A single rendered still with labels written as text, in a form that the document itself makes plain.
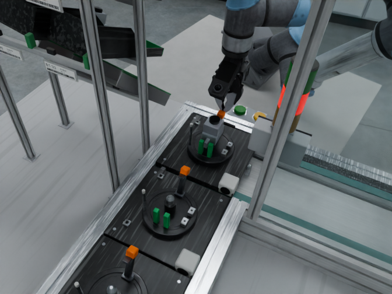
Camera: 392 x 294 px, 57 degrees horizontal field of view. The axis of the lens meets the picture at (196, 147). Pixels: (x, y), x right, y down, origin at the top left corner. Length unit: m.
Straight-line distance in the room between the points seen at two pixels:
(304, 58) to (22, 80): 2.65
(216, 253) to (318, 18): 0.58
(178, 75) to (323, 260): 0.92
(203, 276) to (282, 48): 0.87
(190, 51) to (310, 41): 1.11
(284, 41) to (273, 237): 0.73
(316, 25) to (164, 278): 0.60
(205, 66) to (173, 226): 0.88
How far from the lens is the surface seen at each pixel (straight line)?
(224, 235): 0.94
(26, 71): 3.19
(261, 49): 1.46
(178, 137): 1.11
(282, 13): 0.90
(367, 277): 1.03
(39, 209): 1.14
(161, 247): 0.90
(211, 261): 0.91
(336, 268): 1.03
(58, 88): 1.24
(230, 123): 1.19
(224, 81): 0.93
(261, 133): 0.79
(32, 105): 1.46
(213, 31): 1.85
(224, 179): 0.99
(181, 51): 1.69
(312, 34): 0.61
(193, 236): 0.91
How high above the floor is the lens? 1.77
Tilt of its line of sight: 47 degrees down
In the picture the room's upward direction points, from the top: 5 degrees clockwise
